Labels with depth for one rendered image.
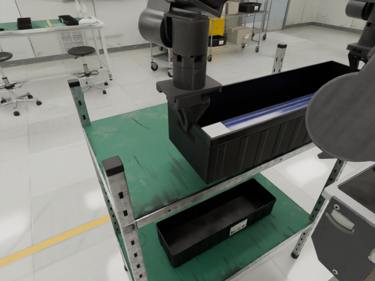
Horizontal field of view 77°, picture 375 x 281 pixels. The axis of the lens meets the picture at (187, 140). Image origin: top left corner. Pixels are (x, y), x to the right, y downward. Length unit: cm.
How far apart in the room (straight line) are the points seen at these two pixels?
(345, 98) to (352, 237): 30
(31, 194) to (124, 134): 149
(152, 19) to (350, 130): 32
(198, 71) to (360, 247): 39
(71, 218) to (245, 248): 118
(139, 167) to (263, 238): 79
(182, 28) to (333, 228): 42
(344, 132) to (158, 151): 50
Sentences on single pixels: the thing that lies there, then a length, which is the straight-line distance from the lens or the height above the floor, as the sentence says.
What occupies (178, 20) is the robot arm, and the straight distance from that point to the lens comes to 38.
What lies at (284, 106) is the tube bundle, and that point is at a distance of 69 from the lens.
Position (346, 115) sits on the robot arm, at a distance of 25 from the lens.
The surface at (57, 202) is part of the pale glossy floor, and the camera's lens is 200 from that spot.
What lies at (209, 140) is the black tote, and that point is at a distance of 40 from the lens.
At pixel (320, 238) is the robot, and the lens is 55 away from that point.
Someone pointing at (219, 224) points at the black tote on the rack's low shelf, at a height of 36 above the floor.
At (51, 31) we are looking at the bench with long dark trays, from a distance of 369.
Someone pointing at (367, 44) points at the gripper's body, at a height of 120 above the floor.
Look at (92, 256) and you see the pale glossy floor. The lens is 163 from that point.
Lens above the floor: 135
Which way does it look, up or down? 36 degrees down
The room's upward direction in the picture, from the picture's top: straight up
